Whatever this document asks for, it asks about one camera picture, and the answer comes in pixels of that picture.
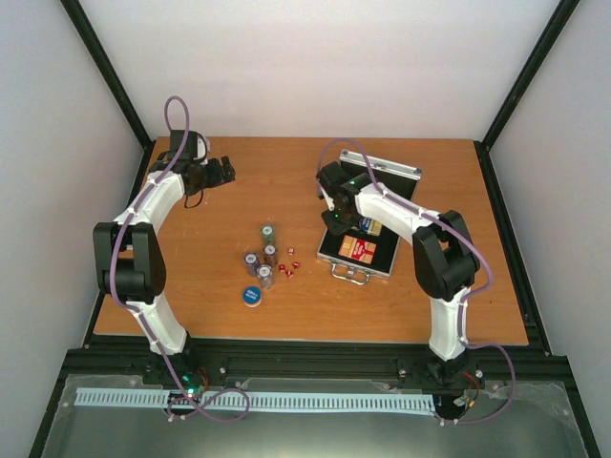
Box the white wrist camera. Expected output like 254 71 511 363
317 186 335 211
196 134 210 163

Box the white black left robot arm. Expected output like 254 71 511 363
93 130 236 385

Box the light blue cable duct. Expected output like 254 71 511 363
74 387 435 416

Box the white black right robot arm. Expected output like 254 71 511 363
316 161 480 386

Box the brown poker chip stack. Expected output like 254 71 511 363
263 243 278 268

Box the aluminium poker case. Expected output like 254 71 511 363
317 156 422 285

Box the blue playing card deck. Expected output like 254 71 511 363
358 218 383 237

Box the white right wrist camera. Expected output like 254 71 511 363
317 186 335 211

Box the green poker chip stack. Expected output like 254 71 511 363
261 224 276 246

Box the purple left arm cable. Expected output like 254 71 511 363
108 95 253 424

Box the red playing card deck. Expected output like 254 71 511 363
338 235 377 264

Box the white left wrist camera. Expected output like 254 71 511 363
196 134 210 163

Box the grey poker chip stack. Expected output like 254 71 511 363
256 264 274 289

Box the blue dealer button stack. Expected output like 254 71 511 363
242 286 263 308

